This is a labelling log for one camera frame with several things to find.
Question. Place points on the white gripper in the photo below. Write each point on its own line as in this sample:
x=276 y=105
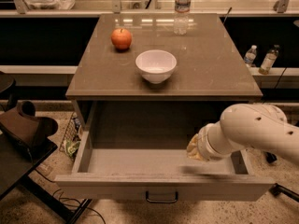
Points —
x=204 y=144

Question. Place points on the grey top drawer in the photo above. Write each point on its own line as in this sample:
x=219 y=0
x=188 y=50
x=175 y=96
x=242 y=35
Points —
x=124 y=187

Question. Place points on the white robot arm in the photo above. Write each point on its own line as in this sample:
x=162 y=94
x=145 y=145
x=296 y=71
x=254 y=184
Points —
x=263 y=127

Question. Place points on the grey drawer cabinet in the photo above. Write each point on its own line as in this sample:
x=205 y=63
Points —
x=141 y=91

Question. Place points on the black stand leg right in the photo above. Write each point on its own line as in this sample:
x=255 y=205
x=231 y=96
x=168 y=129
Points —
x=270 y=158

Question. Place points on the white bowl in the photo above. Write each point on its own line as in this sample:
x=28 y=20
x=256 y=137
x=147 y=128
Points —
x=156 y=66

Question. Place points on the black caster leg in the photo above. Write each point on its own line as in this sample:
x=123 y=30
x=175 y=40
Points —
x=277 y=189

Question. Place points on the small water bottle on ledge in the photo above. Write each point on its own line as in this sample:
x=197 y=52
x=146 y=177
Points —
x=250 y=56

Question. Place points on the yellowish bottle on ledge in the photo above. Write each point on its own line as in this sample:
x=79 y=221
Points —
x=269 y=59

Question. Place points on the green snack bag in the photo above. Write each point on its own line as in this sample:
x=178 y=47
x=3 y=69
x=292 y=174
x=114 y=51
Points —
x=71 y=147

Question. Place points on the red apple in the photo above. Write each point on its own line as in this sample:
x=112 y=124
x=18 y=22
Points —
x=121 y=39

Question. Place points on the clear water bottle on cabinet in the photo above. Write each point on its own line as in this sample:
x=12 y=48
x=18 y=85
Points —
x=181 y=19

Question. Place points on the dark brown chair part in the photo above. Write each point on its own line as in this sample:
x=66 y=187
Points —
x=27 y=131

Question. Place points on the black desk left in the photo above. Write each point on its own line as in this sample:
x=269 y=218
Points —
x=15 y=170

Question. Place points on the wire basket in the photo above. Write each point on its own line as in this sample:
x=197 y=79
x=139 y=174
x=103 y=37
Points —
x=72 y=131

